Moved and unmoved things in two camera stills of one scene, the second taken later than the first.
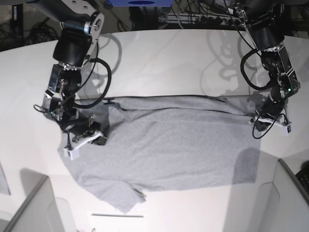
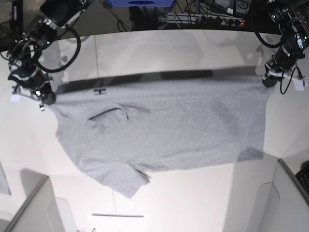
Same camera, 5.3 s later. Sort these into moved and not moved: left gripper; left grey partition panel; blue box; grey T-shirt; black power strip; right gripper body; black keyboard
Moved: right gripper body; left gripper; grey T-shirt
Not moved: black power strip; blue box; left grey partition panel; black keyboard
